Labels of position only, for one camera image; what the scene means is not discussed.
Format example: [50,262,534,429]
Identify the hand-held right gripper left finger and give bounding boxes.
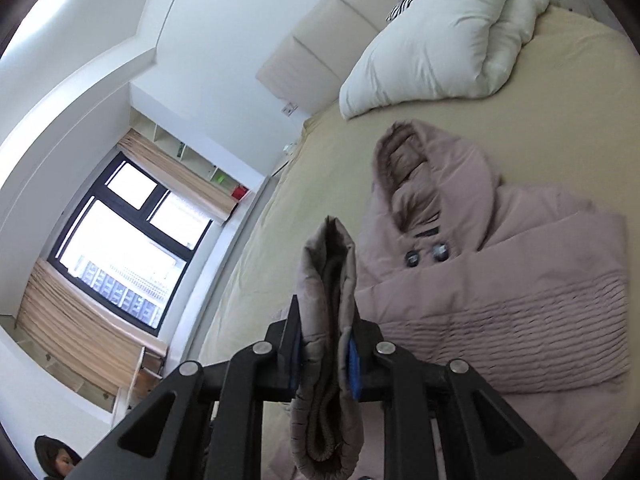
[75,295,307,480]

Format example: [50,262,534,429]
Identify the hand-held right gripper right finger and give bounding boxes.
[346,305,576,480]

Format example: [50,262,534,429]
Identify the mauve quilted hooded jacket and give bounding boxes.
[262,120,630,480]

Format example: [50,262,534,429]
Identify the white window sill bench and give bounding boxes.
[165,180,273,361]

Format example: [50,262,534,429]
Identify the bed with beige bedspread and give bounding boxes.
[192,7,640,480]

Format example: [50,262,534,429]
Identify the black framed window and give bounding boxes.
[47,152,213,338]

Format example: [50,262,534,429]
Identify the beige curtain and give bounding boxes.
[15,260,168,396]
[117,129,238,221]

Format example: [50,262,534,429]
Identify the cream padded headboard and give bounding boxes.
[255,0,426,113]

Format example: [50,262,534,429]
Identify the white folded duvet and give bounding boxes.
[339,0,561,120]

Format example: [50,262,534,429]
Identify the white wall shelf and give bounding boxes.
[132,112,251,201]

